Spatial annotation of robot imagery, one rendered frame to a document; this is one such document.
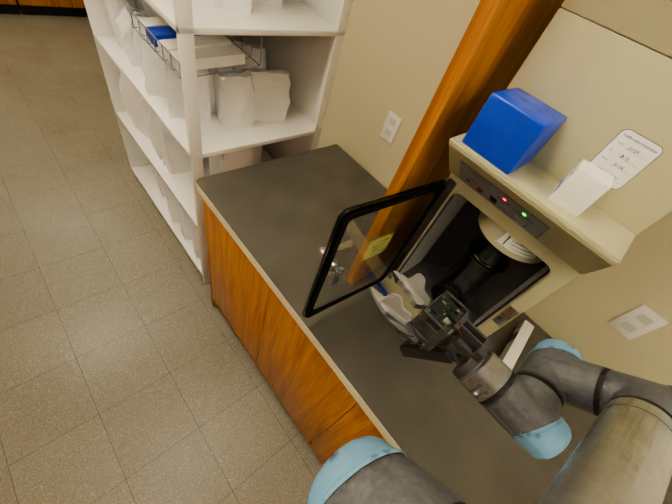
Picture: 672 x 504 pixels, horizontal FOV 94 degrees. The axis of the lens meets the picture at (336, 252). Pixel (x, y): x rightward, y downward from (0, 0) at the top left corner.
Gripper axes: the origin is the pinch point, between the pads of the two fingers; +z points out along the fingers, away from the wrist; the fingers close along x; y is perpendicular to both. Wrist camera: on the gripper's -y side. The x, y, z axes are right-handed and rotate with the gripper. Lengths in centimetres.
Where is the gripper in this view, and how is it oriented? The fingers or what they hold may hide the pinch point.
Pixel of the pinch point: (385, 285)
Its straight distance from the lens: 62.6
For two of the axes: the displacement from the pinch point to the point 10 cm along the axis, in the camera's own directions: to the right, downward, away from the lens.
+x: -7.2, 4.1, -5.5
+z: -6.5, -6.8, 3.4
